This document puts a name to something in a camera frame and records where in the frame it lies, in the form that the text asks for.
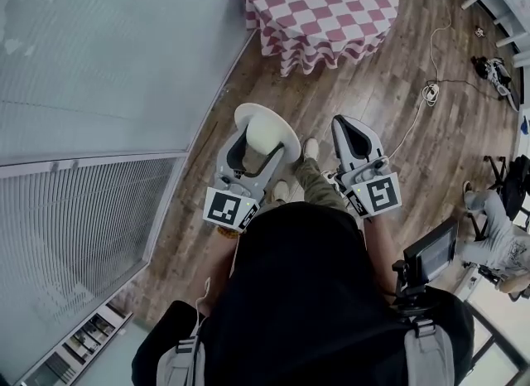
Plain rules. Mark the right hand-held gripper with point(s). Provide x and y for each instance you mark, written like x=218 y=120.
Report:
x=379 y=196

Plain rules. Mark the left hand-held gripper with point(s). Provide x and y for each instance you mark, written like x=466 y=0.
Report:
x=232 y=210

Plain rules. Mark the cream round food bun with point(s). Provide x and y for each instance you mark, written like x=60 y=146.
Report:
x=263 y=136

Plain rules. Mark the white round plate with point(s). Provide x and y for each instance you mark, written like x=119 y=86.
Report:
x=285 y=131

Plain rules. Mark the person's left forearm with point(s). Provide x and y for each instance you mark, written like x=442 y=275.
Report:
x=232 y=245

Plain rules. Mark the person's right forearm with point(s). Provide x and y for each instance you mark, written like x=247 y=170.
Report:
x=379 y=247

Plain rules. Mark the person's white shoe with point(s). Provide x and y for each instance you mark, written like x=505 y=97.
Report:
x=280 y=190
x=310 y=148

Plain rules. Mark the person's olive trouser leg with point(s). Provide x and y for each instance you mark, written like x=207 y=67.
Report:
x=319 y=185

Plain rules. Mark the black monitor screen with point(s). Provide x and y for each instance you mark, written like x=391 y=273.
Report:
x=432 y=249

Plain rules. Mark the person's black shirt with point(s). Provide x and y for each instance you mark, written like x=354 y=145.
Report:
x=298 y=293

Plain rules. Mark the round table with checkered cloth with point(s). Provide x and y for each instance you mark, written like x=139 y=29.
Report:
x=319 y=3

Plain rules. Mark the black white device on floor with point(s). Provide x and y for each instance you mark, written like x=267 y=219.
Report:
x=494 y=75

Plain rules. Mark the black office chair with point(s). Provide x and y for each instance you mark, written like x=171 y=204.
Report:
x=511 y=185

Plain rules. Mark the blue object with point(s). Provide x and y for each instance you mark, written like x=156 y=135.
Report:
x=525 y=124

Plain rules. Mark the small black white tag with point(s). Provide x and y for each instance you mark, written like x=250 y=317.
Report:
x=480 y=31

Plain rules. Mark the white desk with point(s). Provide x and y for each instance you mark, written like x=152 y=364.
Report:
x=501 y=334

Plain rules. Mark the glass door cabinet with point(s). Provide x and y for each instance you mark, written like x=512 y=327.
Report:
x=83 y=343

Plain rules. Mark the black monitor mount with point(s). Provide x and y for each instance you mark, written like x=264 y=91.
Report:
x=408 y=289

